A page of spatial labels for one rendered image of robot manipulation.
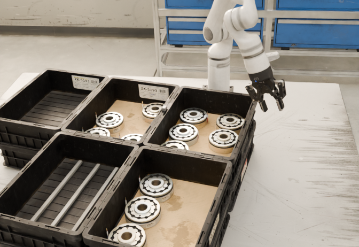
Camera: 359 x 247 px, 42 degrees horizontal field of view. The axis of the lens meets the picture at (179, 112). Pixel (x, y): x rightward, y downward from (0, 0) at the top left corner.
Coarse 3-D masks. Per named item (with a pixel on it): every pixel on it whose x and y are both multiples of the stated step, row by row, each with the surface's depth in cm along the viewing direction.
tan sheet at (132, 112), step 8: (120, 104) 189; (128, 104) 189; (136, 104) 188; (144, 104) 188; (120, 112) 184; (128, 112) 184; (136, 112) 183; (128, 120) 179; (136, 120) 178; (128, 128) 174; (136, 128) 174; (144, 128) 174; (112, 136) 170; (120, 136) 170
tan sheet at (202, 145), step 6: (210, 114) 180; (216, 114) 180; (210, 120) 176; (210, 126) 173; (204, 132) 170; (210, 132) 170; (168, 138) 168; (204, 138) 167; (198, 144) 164; (204, 144) 164; (192, 150) 161; (198, 150) 161; (204, 150) 161; (210, 150) 161; (228, 156) 158
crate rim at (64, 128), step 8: (128, 80) 185; (136, 80) 185; (144, 80) 184; (176, 88) 178; (96, 96) 176; (88, 104) 171; (80, 112) 166; (160, 112) 164; (72, 120) 162; (64, 128) 158; (96, 136) 153; (104, 136) 153; (144, 136) 152
